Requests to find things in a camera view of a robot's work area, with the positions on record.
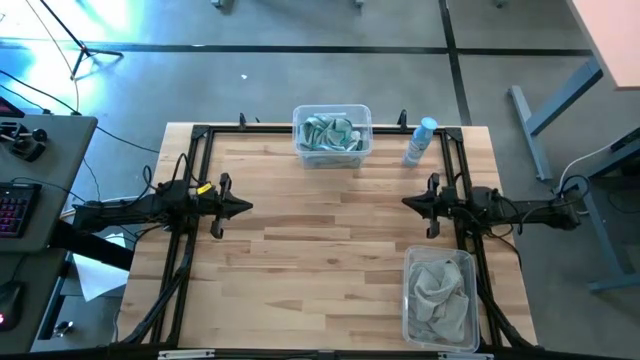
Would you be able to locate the blue-gray desk frame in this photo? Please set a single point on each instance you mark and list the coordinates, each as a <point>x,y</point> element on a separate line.
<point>605,235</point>

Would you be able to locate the black computer mouse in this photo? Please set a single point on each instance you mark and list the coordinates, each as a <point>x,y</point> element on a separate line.
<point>10,305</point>

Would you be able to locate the yellow label tag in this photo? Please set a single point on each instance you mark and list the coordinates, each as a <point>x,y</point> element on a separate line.
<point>204,188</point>

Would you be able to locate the black joystick controller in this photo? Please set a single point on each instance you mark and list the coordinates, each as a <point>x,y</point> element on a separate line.
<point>27,145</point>

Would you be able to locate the black aluminium table frame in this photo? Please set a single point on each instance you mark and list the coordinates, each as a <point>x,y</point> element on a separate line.
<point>265,129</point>

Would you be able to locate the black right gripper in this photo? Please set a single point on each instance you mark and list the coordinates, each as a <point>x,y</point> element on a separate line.
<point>445,204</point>

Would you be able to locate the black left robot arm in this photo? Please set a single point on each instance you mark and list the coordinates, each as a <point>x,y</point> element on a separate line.
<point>125,212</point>

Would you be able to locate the black keyboard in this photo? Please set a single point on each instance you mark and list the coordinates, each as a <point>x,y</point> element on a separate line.
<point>17,210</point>

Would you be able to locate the black desk crossbar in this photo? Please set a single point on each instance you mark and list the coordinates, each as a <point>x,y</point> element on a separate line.
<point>95,247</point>

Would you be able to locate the light blue spray bottle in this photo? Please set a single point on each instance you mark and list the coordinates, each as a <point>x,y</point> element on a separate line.
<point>419,142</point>

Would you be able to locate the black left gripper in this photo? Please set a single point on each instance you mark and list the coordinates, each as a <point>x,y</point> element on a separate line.
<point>215,202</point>

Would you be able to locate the pink table top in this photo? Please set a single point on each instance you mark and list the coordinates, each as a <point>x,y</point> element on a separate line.
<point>615,35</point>

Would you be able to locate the black monitor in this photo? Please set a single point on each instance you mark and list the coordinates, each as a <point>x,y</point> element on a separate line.
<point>9,107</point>

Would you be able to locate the black tripod stand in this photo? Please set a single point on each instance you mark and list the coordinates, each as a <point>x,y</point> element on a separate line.
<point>80,47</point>

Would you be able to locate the black table clamp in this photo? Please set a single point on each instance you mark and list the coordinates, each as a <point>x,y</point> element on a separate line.
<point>242,120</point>
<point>402,118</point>

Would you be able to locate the white paper sheet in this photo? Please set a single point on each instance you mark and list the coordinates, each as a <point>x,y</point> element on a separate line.
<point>95,277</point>

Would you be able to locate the clear plastic bin with label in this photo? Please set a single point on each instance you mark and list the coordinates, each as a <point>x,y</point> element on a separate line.
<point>332,159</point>

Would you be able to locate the blue-gray table leg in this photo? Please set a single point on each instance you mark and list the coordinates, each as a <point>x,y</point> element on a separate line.
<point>565,100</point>

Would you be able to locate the desk caster wheel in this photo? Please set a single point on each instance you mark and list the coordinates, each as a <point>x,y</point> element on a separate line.
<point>62,328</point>

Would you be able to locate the gray operator desk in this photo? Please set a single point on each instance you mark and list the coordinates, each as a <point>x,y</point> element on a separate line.
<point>55,160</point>

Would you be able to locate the white metal bracket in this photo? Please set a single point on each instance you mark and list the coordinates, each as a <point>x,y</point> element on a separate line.
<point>465,356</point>
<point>185,354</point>

